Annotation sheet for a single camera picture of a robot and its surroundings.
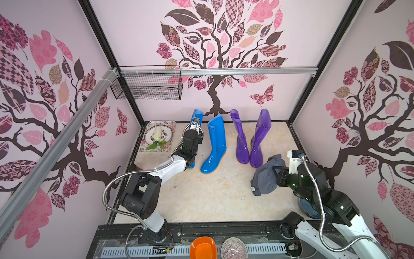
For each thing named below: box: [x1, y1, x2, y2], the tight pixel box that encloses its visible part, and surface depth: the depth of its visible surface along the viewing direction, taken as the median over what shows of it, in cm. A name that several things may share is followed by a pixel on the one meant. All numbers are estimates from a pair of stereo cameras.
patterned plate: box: [143, 124, 174, 146], surface depth 113 cm
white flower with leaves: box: [145, 125, 168, 151], surface depth 109 cm
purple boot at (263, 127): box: [249, 108, 272, 169], surface depth 94 cm
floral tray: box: [138, 120, 177, 153], surface depth 109 cm
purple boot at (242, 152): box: [230, 108, 250, 165], surface depth 99 cm
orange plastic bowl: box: [189, 236, 218, 259], surface depth 70 cm
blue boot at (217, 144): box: [200, 114, 227, 174], surface depth 94 cm
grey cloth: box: [250, 153, 287, 197], surface depth 68 cm
